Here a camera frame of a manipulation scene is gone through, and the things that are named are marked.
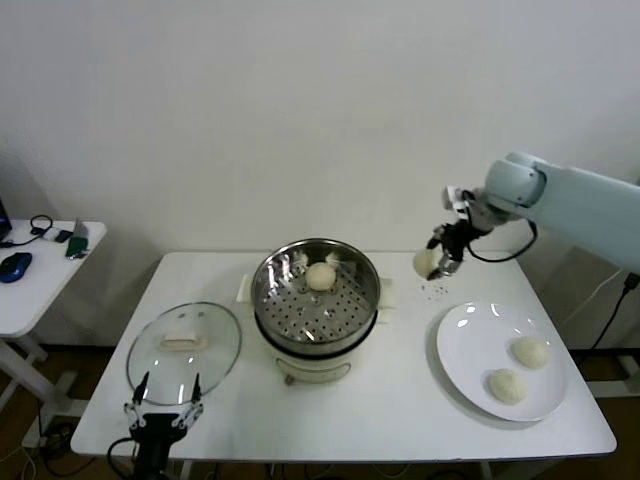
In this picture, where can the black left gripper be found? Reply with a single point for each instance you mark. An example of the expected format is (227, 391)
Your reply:
(157, 432)

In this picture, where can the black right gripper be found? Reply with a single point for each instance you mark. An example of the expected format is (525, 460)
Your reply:
(456, 240)

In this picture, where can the white steamed baozi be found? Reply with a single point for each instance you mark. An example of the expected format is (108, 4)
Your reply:
(507, 386)
(531, 351)
(424, 263)
(320, 276)

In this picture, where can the round glass pot lid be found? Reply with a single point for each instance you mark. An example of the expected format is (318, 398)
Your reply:
(210, 340)

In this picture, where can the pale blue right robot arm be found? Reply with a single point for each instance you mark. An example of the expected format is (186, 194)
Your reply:
(575, 200)

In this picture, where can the stainless steel steamer basket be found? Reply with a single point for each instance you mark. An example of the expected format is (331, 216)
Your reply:
(350, 310)

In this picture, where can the white round plate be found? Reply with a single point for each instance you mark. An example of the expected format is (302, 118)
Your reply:
(475, 340)

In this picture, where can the white side table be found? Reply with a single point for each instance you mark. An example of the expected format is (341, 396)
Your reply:
(45, 290)

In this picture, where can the green small tool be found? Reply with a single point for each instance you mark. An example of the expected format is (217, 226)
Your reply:
(77, 247)

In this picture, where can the grey small stand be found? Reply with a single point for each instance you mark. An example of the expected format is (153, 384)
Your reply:
(81, 227)

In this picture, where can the small black device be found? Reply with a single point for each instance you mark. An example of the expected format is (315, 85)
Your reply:
(63, 236)

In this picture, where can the small white adapter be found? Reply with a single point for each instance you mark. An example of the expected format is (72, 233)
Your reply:
(49, 236)

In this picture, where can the blue computer mouse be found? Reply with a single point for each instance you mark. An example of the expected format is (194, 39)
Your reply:
(15, 267)

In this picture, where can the dark laptop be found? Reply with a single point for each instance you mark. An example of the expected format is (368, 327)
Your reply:
(4, 220)

